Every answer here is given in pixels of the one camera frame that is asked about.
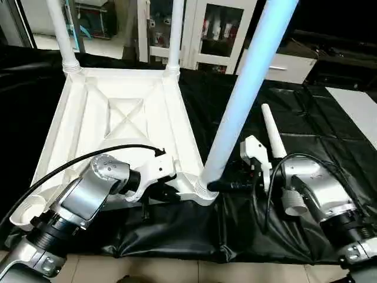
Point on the white plastic table leg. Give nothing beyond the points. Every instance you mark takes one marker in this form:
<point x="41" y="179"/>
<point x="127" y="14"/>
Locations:
<point x="175" y="35"/>
<point x="274" y="132"/>
<point x="247" y="88"/>
<point x="63" y="35"/>

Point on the white plastic table top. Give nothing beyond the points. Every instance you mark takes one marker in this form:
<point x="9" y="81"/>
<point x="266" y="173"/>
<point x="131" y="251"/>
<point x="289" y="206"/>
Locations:
<point x="112" y="118"/>

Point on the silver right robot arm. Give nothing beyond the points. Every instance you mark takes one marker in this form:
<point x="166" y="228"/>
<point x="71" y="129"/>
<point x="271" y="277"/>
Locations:
<point x="330" y="194"/>

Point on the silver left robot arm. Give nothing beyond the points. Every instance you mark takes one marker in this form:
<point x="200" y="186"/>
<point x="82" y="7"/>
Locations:
<point x="82" y="200"/>

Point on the white drawer unit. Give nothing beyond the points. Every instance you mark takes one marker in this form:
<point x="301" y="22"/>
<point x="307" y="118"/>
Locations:
<point x="277" y="66"/>

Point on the black work mat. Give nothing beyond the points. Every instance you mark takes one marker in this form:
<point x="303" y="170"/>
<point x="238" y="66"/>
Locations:
<point x="35" y="118"/>

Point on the white glass door cabinet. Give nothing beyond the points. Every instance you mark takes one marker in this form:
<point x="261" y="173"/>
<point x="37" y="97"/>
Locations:
<point x="200" y="32"/>

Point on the teal stand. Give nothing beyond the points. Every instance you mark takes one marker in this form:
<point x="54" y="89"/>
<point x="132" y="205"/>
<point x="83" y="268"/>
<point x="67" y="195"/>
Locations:
<point x="75" y="26"/>

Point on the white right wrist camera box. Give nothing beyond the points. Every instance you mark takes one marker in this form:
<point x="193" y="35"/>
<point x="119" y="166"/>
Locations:
<point x="258" y="156"/>

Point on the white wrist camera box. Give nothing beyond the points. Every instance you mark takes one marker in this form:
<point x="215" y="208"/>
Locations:
<point x="153" y="174"/>
<point x="258" y="156"/>

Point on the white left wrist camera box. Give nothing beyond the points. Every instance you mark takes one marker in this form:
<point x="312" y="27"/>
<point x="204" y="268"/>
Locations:
<point x="153" y="174"/>

